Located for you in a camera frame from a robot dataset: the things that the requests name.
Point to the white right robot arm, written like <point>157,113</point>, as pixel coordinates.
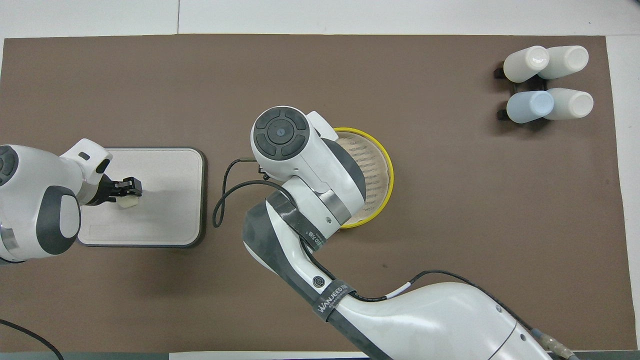
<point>310,175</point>

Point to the white bottle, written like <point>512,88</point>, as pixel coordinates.
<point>567,60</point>
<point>572,104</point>
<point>525,64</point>

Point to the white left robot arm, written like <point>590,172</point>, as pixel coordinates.
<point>35,200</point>

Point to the white bottle bottom right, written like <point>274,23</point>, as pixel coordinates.
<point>572,104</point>

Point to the white steamed bun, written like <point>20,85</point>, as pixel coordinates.
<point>128,202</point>

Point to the light blue bottle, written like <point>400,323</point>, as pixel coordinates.
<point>530,106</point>

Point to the black cup rack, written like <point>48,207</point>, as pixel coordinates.
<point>500,73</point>

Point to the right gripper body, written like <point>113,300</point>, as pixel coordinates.
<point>322,129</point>

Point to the white bottle top right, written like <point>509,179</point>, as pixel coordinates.
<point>567,60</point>

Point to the white cutting board grey rim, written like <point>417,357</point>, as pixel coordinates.
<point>170,200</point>

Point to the white bottle top left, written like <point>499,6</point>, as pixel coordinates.
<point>525,64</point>

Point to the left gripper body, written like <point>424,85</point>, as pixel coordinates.
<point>87,165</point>

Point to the brown table mat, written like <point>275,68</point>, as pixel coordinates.
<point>450,200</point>

